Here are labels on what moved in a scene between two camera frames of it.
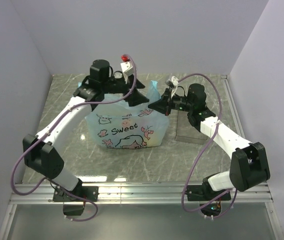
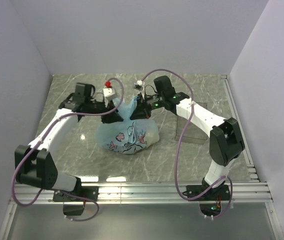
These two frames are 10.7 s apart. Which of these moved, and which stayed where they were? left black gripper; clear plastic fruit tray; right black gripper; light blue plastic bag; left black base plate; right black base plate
Moved: right black gripper; light blue plastic bag; left black gripper
Stayed: right black base plate; left black base plate; clear plastic fruit tray
